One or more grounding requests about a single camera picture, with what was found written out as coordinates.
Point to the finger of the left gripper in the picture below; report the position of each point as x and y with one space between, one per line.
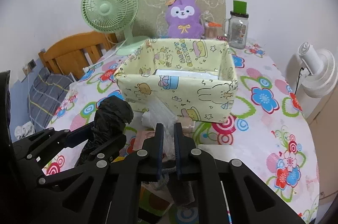
85 173
48 143

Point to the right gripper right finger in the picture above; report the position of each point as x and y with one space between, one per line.
196 165

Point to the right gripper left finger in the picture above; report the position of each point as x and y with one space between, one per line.
146 166

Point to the black plastic bag roll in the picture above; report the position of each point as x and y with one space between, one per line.
110 120

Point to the clear plastic bag roll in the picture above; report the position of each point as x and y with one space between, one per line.
158 112

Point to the pink wet wipes pack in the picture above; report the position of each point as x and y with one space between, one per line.
136 143

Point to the grey plaid pillow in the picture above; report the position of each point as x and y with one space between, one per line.
46 94

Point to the floral tablecloth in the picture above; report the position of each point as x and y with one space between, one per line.
266 129

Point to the yellow cartoon storage box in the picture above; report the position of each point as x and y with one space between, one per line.
194 78

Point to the glass mason jar mug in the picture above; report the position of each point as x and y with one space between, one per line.
236 29

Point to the purple plush toy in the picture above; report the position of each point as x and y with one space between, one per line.
183 18

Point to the green desk fan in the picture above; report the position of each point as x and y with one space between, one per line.
114 16

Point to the white clip fan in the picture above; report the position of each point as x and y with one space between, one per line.
318 76

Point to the green card in jar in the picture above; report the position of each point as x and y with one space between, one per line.
239 7

